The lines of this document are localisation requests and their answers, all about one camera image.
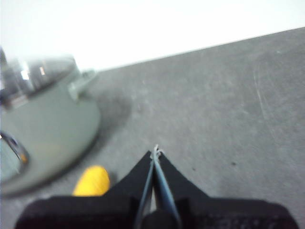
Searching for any yellow corn cob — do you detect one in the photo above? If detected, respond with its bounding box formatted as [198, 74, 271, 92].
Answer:
[72, 165, 111, 197]

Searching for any pale green electric pot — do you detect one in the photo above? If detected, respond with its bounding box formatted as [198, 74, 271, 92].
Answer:
[0, 68, 101, 198]

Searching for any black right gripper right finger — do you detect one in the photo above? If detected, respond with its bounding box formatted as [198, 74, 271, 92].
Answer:
[155, 153, 298, 229]

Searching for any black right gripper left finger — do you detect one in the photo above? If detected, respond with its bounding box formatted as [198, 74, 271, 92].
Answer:
[14, 150, 155, 229]

